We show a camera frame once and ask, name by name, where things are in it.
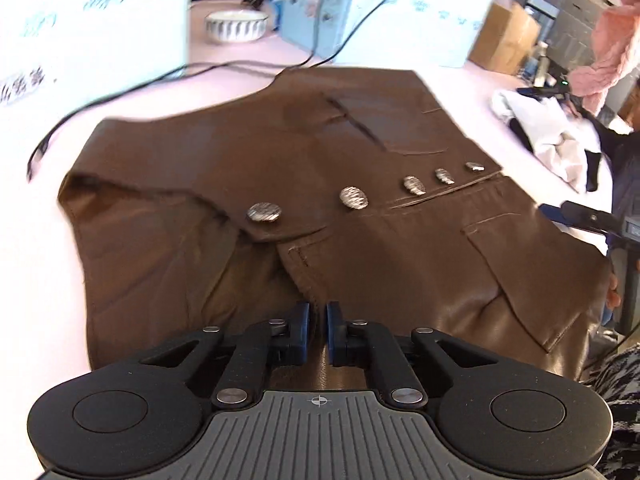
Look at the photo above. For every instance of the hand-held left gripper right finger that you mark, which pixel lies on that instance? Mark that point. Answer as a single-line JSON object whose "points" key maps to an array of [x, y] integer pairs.
{"points": [[331, 325]]}

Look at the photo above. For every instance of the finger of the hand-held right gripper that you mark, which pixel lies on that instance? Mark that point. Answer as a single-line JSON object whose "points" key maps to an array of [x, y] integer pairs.
{"points": [[550, 211], [590, 219]]}

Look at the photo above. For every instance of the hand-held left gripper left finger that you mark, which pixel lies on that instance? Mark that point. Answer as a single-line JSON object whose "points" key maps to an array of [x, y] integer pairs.
{"points": [[304, 325]]}

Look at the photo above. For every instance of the brown leather vest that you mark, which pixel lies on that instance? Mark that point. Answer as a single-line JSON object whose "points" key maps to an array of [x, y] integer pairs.
{"points": [[350, 260]]}

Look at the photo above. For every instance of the pile of white black clothes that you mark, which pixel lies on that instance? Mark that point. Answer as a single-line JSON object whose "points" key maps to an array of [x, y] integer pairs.
{"points": [[550, 130]]}

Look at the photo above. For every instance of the person's right hand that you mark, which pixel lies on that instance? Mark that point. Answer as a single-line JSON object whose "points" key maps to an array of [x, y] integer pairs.
{"points": [[613, 292]]}

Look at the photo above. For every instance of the pink knitted garment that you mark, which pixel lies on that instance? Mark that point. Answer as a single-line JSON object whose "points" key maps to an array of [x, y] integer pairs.
{"points": [[610, 55]]}

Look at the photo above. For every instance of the brown cardboard box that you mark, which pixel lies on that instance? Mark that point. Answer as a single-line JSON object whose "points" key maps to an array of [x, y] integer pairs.
{"points": [[505, 40]]}

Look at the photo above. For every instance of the small light blue cardboard box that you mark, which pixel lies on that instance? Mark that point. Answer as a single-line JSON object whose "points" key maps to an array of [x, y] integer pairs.
{"points": [[425, 10]]}

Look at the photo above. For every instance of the white black striped bowl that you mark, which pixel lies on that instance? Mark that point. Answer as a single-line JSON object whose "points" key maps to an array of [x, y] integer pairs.
{"points": [[235, 25]]}

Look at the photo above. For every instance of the blue tissue pack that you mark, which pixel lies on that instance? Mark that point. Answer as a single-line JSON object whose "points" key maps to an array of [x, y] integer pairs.
{"points": [[279, 10]]}

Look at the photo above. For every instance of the large light blue cardboard box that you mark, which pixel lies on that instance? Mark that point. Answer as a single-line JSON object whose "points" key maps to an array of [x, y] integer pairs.
{"points": [[100, 20]]}

